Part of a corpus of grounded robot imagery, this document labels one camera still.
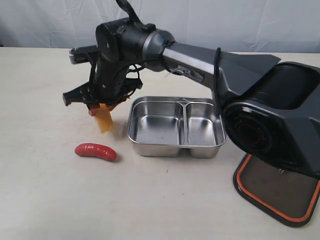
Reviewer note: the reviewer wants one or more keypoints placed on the red toy sausage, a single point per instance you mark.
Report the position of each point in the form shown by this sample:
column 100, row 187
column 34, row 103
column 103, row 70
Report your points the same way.
column 96, row 150

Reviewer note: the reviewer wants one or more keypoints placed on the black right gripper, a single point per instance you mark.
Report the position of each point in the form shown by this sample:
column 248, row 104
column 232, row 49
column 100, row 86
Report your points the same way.
column 109, row 83

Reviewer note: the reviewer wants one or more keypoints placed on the pale blue backdrop cloth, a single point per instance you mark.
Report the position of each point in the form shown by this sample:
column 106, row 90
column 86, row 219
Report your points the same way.
column 290, row 26

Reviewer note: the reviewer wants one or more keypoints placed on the transparent lid with orange seal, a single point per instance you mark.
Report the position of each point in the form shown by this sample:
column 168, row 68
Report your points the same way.
column 288, row 197

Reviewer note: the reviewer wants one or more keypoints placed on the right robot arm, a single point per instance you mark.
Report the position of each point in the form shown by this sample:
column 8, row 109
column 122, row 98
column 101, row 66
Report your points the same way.
column 270, row 108

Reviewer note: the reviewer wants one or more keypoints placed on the steel two-compartment lunch box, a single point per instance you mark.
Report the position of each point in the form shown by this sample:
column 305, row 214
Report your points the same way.
column 161, row 126

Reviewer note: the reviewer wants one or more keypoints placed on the yellow cheese wedge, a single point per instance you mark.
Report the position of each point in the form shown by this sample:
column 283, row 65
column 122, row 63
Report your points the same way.
column 104, row 119

